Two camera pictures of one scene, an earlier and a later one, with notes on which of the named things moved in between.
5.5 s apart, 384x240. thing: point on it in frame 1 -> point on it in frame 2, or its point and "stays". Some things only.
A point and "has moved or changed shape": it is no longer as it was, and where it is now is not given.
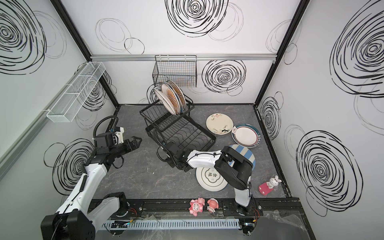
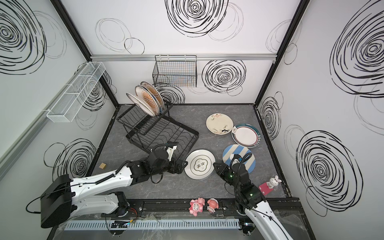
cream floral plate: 219,123 stays
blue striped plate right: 246,152 stays
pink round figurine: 213,205 stays
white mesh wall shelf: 66,108 stays
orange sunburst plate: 170,94 -> 143,93
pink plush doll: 196,206 stays
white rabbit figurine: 273,182 stays
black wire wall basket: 180,68 stays
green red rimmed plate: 246,135 stays
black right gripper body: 174,156 -> 223,172
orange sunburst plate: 178,91 -> 148,86
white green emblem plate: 210,179 has moved or changed shape
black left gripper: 126,145 -> 175,165
